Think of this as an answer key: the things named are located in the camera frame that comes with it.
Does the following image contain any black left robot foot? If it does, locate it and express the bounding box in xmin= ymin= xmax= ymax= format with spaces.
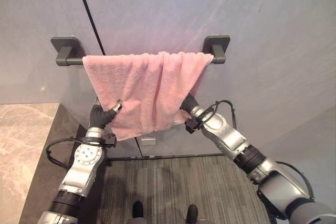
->
xmin=132 ymin=200 xmax=144 ymax=220

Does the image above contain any dark grey towel bar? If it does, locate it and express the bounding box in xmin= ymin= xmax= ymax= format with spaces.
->
xmin=50 ymin=35 xmax=231 ymax=67

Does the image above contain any black robot foot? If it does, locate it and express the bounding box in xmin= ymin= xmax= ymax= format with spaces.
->
xmin=186 ymin=204 xmax=199 ymax=224
xmin=132 ymin=200 xmax=144 ymax=220

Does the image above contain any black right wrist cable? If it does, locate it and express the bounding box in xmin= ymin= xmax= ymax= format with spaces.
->
xmin=199 ymin=100 xmax=237 ymax=130

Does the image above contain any pink towel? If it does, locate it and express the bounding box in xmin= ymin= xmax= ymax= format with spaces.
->
xmin=82 ymin=51 xmax=214 ymax=142

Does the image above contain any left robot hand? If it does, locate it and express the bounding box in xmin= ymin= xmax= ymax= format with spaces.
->
xmin=89 ymin=99 xmax=124 ymax=131

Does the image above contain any small silver wall bracket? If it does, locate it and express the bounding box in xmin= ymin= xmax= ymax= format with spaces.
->
xmin=141 ymin=135 xmax=157 ymax=145

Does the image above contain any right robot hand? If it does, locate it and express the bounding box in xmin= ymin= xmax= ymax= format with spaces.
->
xmin=179 ymin=94 xmax=201 ymax=119

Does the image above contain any marble sink counter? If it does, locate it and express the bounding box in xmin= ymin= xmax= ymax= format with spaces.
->
xmin=0 ymin=102 xmax=87 ymax=224

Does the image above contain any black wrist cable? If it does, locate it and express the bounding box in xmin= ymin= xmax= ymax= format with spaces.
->
xmin=46 ymin=136 xmax=87 ymax=169
xmin=199 ymin=100 xmax=237 ymax=130

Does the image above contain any black right robot foot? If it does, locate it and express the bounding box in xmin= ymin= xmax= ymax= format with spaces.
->
xmin=186 ymin=204 xmax=199 ymax=224

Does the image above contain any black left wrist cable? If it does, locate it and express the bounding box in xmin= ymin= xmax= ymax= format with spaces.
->
xmin=46 ymin=136 xmax=87 ymax=169

